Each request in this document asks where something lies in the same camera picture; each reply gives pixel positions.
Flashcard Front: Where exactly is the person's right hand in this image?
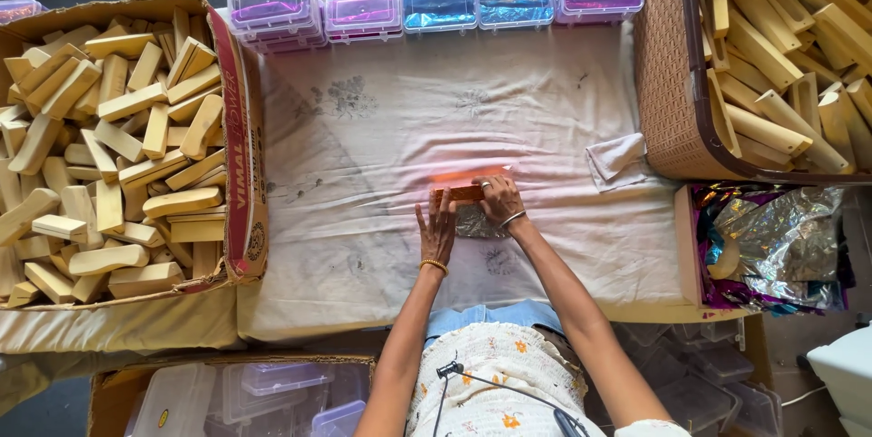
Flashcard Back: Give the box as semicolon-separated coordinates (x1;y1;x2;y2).
471;174;527;229

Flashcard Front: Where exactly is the person's left hand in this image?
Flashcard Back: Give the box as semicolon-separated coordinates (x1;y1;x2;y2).
415;188;459;266

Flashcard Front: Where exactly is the wooden block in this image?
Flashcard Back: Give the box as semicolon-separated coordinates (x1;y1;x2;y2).
428;164;513;208

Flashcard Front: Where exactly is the silver foil sheet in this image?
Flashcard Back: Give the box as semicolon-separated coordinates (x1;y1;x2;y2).
454;203;510;241

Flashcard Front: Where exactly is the large white table cloth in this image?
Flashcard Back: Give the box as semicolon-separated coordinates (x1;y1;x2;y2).
236;13;690;344

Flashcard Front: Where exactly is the small folded white cloth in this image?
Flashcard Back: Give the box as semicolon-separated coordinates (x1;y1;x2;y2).
585;132;649;193

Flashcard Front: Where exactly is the blue denim garment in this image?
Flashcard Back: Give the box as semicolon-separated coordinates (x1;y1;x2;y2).
424;298;567;351

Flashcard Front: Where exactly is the white floral top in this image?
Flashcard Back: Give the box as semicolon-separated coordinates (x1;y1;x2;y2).
406;320;692;437

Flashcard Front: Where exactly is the plastic box with blue foil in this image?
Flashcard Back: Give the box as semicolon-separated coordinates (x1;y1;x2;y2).
475;0;557;33
401;0;478;36

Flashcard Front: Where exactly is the brown woven plastic basket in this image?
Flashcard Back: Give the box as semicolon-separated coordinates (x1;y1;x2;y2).
634;0;872;186

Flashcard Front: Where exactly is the plastic box with pink foil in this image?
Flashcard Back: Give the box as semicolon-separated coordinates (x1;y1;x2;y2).
323;0;404;45

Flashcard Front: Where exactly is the cardboard carton with red print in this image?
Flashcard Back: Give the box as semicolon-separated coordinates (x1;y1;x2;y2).
0;0;271;311

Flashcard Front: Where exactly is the stack of purple foil boxes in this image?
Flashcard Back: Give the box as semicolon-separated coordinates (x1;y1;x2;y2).
226;0;329;55

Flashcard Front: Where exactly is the heap of clear plastic containers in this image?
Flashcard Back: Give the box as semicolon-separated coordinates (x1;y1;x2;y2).
599;318;786;437

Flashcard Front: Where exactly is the wooden tray of foil sheets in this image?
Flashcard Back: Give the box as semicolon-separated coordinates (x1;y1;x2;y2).
674;182;857;319

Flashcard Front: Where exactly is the pile of long wooden blocks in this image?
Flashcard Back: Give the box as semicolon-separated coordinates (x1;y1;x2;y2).
695;0;872;175

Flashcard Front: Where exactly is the carton of empty plastic boxes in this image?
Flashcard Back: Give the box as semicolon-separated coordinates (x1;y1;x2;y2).
87;353;377;437

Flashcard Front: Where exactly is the pile of rounded wooden blocks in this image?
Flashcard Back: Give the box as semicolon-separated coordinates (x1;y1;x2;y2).
0;6;228;308

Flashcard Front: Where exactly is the cream cloth under carton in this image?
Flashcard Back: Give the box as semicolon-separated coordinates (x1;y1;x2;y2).
0;283;241;356

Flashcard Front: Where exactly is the white plastic appliance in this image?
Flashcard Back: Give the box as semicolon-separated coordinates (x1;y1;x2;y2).
806;324;872;437

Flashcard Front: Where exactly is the clear plastic box purple foil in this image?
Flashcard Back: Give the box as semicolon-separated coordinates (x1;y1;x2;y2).
0;0;47;26

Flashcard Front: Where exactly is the black clip microphone with cable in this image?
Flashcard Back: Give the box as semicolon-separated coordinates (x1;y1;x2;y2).
432;360;591;437

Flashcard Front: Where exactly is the white cable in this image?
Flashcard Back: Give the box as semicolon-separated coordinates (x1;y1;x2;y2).
780;384;829;408

